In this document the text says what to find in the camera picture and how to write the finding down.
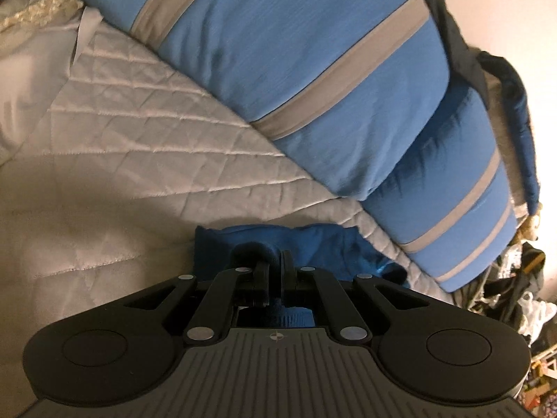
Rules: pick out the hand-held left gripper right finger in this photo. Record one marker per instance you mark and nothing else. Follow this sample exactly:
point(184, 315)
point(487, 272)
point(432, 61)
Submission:
point(287, 276)

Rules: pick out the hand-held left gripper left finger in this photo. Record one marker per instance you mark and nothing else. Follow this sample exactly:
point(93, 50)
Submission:
point(264, 278)

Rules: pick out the blue knit garment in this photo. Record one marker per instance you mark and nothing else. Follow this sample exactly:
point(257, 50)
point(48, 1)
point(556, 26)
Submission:
point(330, 248)

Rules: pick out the grey quilted bedspread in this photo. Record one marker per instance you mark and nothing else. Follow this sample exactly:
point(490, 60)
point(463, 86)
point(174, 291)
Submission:
point(130, 161)

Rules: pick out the blue grey striped pillow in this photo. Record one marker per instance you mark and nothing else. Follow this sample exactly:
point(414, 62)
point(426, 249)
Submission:
point(283, 43)

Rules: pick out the white plastic bag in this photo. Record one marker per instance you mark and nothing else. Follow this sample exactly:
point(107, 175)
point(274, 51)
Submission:
point(539, 318)

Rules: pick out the navy blue padded cloth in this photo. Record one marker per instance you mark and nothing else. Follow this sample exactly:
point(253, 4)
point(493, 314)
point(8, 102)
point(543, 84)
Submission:
point(518, 109)

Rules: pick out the cream lace cloth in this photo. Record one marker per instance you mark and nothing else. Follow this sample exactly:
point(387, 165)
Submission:
point(35, 13)

